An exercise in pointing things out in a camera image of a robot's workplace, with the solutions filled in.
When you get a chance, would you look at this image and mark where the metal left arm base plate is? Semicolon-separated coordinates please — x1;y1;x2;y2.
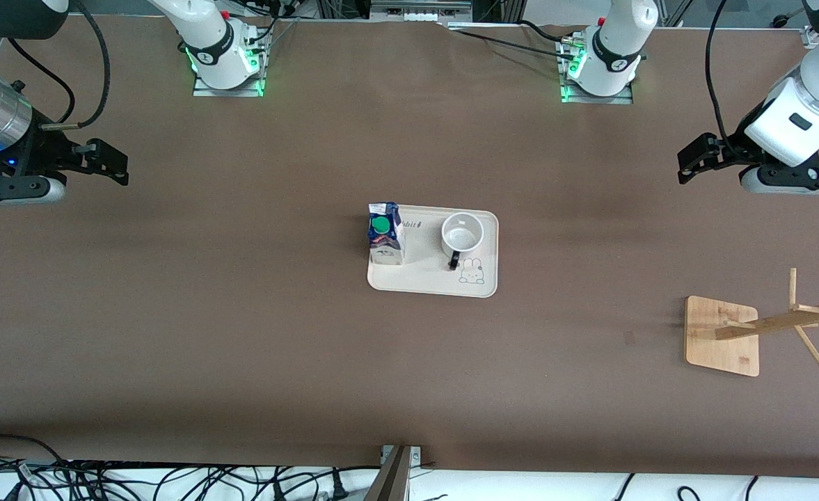
560;77;634;105

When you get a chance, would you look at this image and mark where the white smiley face cup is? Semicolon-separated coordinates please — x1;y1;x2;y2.
440;212;486;271

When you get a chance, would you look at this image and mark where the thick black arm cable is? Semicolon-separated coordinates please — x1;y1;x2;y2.
39;0;111;132

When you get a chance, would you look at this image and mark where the cream rabbit print tray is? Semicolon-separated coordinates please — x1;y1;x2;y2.
367;203;500;299

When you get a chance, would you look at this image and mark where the small metal bracket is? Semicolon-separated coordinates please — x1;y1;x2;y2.
380;445;422;466

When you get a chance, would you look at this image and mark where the aluminium frame bar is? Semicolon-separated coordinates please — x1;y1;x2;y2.
364;445;413;501

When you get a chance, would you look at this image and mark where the grey metal power strip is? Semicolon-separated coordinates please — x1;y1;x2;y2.
369;0;473;22

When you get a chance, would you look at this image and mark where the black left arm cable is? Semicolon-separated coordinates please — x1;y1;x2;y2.
702;0;739;150

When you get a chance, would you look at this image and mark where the blue white milk carton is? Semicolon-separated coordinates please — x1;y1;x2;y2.
367;202;406;267

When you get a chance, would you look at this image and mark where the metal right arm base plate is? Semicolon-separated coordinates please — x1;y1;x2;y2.
192;70;265;98

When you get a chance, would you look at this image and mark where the wooden mug tree stand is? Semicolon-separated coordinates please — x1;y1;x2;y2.
684;268;819;378

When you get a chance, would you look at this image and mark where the black looping floor cable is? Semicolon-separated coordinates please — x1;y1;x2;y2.
0;434;69;501

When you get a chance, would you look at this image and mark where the black base cable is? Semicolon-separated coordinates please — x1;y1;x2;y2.
447;28;570;60
517;19;577;42

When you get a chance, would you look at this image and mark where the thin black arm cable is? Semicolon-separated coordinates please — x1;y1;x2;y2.
6;36;76;125

